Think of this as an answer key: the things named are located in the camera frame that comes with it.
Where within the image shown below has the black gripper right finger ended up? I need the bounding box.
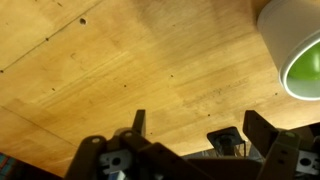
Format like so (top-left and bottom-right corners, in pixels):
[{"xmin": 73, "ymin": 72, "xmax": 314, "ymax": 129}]
[{"xmin": 242, "ymin": 109, "xmax": 320, "ymax": 180}]

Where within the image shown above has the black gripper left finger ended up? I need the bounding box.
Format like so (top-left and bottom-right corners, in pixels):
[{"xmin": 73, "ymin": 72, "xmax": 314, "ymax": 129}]
[{"xmin": 64, "ymin": 109, "xmax": 208, "ymax": 180}]

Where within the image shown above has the green toy pear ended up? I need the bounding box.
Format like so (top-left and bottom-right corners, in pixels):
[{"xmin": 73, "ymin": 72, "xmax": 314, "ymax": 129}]
[{"xmin": 287, "ymin": 41, "xmax": 320, "ymax": 83}]

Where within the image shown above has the white foam cup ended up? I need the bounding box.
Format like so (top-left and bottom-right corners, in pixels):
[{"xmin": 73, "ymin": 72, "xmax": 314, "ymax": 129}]
[{"xmin": 256, "ymin": 0, "xmax": 320, "ymax": 101}]

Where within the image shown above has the black pole stand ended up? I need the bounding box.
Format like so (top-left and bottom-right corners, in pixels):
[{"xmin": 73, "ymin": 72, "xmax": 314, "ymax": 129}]
[{"xmin": 206, "ymin": 125, "xmax": 247, "ymax": 158}]

